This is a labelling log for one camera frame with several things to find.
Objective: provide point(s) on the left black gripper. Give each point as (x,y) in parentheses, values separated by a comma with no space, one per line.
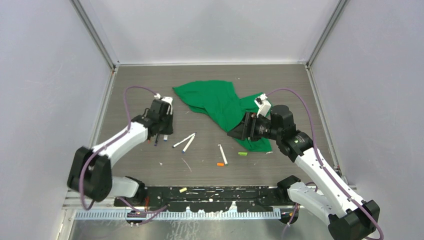
(169,130)

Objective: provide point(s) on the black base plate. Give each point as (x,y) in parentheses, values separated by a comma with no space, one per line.
(211,198)

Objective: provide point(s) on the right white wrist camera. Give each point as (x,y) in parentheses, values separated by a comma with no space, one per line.
(263,105)

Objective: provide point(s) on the white marker green tip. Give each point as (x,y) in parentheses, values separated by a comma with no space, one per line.
(225,161)

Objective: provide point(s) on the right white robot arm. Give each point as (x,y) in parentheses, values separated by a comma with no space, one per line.
(345,213)

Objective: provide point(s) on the green cloth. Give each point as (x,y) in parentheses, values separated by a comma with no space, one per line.
(218,100)

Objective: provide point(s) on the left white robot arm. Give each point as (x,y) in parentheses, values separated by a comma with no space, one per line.
(91,170)

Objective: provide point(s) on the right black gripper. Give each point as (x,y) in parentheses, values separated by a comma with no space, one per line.
(247,129)

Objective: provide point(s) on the white marker blue tip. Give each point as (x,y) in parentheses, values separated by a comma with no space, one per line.
(188,143)

